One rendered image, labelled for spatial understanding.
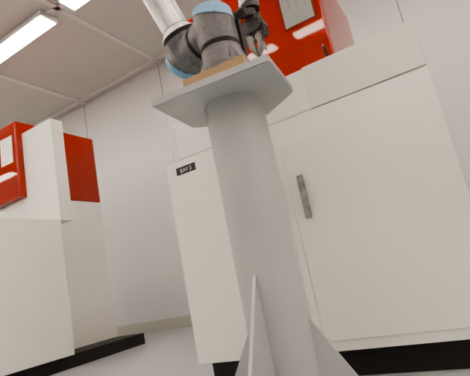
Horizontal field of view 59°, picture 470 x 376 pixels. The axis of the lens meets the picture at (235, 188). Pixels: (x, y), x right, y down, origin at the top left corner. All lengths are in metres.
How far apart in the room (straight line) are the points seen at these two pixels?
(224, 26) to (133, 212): 3.62
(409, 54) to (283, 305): 0.80
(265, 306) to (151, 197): 3.59
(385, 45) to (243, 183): 0.63
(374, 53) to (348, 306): 0.75
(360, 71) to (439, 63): 2.25
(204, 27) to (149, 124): 3.49
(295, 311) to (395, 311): 0.37
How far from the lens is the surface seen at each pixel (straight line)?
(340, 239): 1.30
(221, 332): 1.51
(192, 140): 1.58
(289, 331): 1.00
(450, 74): 3.55
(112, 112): 5.11
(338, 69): 1.39
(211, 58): 1.16
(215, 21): 1.23
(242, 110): 1.08
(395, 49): 1.37
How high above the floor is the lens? 0.34
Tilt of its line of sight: 12 degrees up
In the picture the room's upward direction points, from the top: 11 degrees counter-clockwise
